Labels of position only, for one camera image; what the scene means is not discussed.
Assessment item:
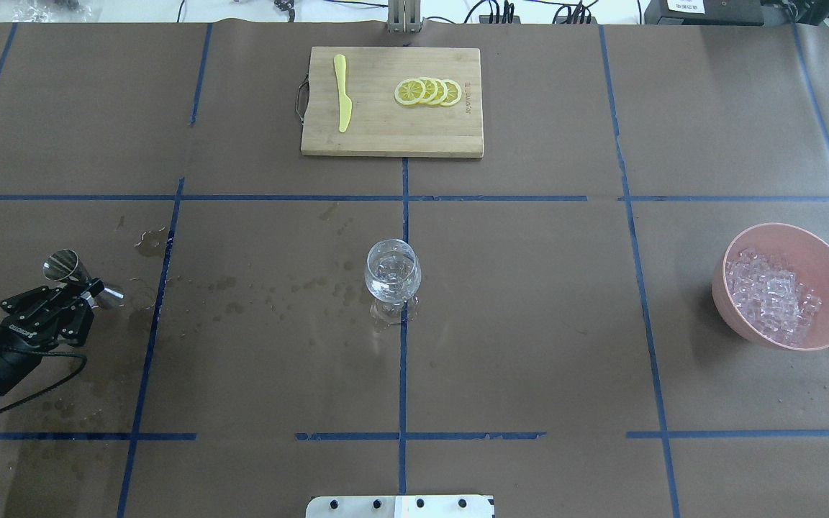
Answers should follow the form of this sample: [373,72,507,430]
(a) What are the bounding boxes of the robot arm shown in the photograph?
[0,279,105,414]

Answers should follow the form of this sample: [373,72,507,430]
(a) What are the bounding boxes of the clear wine glass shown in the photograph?
[364,239,423,324]

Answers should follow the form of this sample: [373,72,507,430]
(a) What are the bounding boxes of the pink bowl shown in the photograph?
[712,222,829,352]

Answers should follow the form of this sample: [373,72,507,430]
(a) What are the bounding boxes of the clear ice cubes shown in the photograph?
[725,248,823,347]

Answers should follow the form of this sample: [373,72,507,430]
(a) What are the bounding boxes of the yellow plastic knife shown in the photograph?
[333,53,354,132]

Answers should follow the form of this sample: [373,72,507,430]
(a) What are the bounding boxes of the white pedestal column base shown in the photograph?
[305,494,496,517]

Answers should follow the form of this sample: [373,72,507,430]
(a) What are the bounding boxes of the lemon slice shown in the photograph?
[394,78,427,106]
[440,79,463,107]
[427,78,448,106]
[417,78,440,105]

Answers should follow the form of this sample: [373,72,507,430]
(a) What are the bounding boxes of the steel double jigger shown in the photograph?
[42,249,125,309]

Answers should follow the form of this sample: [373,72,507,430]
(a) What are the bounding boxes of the aluminium frame post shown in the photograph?
[387,0,424,33]

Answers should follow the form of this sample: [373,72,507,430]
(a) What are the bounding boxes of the bamboo cutting board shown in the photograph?
[302,46,486,160]

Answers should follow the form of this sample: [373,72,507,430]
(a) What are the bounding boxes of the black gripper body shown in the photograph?
[0,299,63,396]

